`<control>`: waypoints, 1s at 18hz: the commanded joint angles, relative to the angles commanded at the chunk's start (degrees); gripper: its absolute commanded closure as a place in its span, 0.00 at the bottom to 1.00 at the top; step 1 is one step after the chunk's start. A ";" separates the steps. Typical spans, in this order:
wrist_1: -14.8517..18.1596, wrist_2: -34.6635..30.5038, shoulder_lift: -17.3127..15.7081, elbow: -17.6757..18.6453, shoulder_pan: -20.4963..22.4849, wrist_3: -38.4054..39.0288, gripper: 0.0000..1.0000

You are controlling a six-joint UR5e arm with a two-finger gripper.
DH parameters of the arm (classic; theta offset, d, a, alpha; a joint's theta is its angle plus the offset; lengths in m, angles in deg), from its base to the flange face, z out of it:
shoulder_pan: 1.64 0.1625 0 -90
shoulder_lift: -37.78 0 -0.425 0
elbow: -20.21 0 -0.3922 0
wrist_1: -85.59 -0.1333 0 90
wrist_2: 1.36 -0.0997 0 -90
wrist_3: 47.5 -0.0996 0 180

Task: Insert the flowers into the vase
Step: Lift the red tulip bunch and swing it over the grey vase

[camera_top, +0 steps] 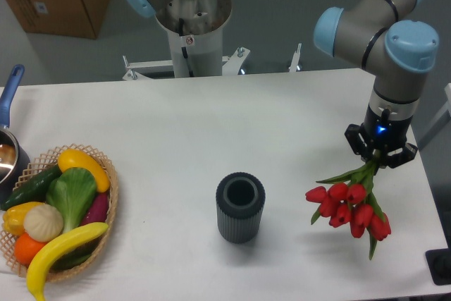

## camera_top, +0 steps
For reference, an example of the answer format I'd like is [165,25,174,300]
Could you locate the purple plastic eggplant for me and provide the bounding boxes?
[80,192,109,226]

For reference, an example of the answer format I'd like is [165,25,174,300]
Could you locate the steel saucepan blue handle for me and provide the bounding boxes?
[1,64,30,203]

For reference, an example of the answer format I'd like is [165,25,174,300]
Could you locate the red tulip bouquet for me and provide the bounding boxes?
[305,153,392,259]

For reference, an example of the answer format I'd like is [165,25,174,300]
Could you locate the yellow plastic banana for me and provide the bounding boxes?
[26,222,109,301]

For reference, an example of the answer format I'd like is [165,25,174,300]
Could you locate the green plastic cucumber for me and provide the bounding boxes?
[1,165,61,211]

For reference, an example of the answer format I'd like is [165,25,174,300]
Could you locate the yellow plastic squash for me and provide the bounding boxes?
[57,149,110,193]

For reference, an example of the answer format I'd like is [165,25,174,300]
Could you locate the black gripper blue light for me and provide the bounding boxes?
[345,106,418,168]

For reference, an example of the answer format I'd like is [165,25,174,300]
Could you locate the white frame at right edge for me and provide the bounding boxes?
[418,82,451,150]

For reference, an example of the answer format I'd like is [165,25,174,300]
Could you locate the white plastic garlic bulb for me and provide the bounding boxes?
[23,204,63,242]

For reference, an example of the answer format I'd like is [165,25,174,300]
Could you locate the black device at table edge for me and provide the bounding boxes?
[425,248,450,285]

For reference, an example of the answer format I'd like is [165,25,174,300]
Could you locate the woven wicker basket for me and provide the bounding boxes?
[1,144,119,282]

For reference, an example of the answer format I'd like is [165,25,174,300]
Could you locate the orange plastic orange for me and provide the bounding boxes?
[14,233,46,266]

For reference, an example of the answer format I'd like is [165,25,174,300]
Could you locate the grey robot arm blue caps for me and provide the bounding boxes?
[126,0,439,168]

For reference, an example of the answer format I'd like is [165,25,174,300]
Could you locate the dark grey ribbed vase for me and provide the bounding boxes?
[216,172,266,244]

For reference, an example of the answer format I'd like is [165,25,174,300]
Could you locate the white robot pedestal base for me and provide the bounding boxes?
[121,0,304,81]

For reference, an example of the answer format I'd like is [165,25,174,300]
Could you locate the green plastic lettuce leaf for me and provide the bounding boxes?
[46,168,97,233]

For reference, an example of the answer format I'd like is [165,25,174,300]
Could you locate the yellow plastic bell pepper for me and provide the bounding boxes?
[2,202,43,236]

